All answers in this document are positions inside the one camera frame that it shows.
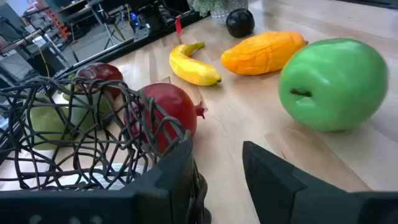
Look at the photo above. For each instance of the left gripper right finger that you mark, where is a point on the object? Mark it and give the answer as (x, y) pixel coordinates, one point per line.
(280, 193)

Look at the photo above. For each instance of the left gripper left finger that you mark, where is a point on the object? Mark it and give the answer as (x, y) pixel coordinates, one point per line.
(161, 193)

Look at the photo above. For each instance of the green apple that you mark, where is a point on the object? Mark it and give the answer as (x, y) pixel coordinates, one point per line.
(332, 84)

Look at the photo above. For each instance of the yellow banana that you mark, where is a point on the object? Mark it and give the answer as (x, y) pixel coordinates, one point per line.
(189, 70)

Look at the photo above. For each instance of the green pear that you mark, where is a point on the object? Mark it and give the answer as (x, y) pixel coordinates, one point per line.
(46, 121)

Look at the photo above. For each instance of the green grapes bunch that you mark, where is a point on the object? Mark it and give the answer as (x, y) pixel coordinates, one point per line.
(69, 90)

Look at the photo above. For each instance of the black plum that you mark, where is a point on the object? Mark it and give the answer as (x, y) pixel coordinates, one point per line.
(239, 23)

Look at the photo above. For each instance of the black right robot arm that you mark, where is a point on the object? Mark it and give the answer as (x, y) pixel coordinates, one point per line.
(155, 15)

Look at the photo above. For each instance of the white round plate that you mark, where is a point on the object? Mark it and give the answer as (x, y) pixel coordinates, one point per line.
(12, 172)

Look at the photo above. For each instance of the small red tag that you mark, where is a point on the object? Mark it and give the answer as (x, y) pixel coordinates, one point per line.
(178, 25)

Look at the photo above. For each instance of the potted green succulent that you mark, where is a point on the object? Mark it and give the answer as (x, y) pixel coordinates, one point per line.
(224, 14)

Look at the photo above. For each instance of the red storage rack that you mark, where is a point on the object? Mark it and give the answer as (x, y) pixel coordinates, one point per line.
(57, 21)

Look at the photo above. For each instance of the black aluminium table frame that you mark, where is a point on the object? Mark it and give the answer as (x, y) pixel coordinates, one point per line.
(124, 48)

